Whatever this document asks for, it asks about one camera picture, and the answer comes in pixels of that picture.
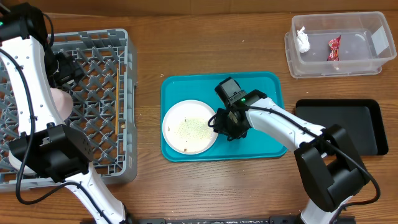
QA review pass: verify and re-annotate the pink plastic cup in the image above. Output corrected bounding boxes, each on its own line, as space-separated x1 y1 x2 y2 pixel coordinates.
50 88 73 121

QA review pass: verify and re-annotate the white round plate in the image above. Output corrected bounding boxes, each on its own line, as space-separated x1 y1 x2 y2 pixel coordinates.
162 100 218 156

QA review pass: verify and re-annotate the wooden chopstick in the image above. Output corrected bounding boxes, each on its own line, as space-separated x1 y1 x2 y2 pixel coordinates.
115 68 120 135

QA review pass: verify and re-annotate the white napkin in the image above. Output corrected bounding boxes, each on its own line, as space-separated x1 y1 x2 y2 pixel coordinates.
296 26 311 54

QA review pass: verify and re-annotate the grey-white small bowl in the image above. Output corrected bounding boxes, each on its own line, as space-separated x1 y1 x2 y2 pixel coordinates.
8 152 35 175

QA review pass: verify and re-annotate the red snack wrapper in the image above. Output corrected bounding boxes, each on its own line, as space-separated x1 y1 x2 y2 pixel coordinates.
327 35 341 61

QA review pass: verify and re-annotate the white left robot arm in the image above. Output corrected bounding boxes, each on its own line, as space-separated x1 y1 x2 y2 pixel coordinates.
1 3 134 223

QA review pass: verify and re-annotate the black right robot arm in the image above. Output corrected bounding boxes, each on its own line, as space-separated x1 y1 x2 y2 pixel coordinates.
208 90 371 223

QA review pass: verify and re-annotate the grey dishwasher rack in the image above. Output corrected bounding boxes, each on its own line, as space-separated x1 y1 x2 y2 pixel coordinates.
1 29 137 192

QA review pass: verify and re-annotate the teal plastic tray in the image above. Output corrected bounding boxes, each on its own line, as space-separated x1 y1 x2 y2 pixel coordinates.
160 72 287 162

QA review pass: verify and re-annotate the clear plastic container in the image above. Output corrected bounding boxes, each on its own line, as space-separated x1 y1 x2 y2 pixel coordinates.
284 11 397 78

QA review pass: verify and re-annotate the black plastic bin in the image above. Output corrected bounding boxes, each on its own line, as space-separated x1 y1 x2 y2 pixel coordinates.
295 99 389 156

